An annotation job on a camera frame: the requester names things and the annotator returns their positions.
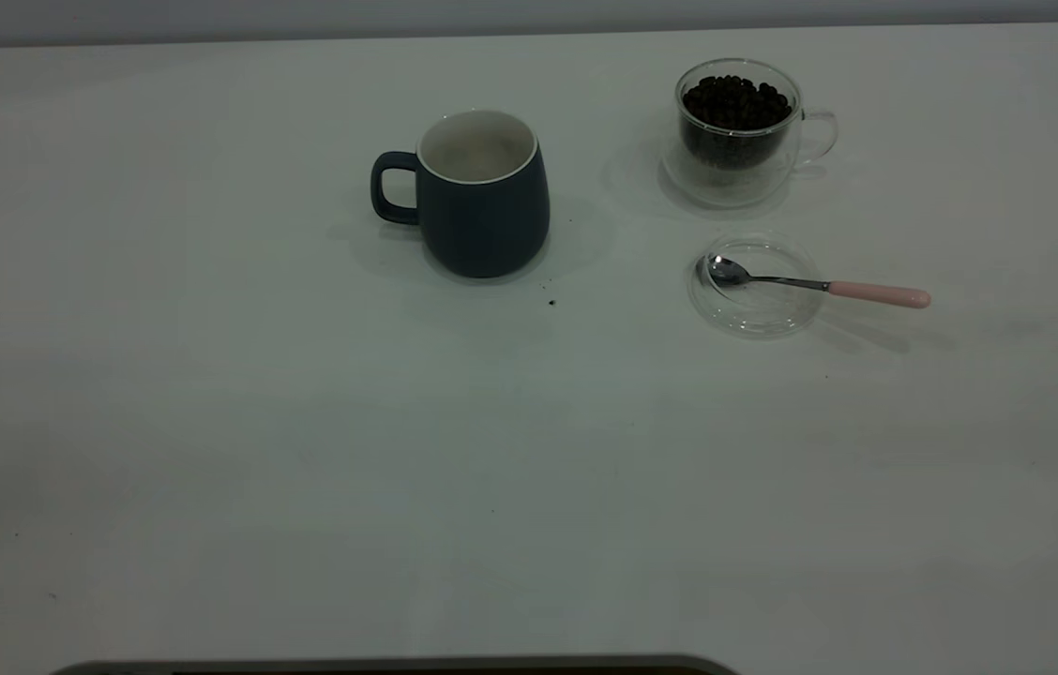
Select dark grey ceramic mug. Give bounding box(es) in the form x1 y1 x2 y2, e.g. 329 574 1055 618
370 109 551 279

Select metal spoon with pink handle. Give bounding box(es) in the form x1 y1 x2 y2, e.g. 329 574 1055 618
706 253 932 310

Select clear round glass saucer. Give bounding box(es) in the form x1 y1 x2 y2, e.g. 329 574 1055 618
687 233 824 338

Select clear double-wall glass cup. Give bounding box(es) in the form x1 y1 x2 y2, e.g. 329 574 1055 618
660 58 839 209

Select dark coffee beans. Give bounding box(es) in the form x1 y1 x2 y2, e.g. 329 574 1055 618
681 73 793 172

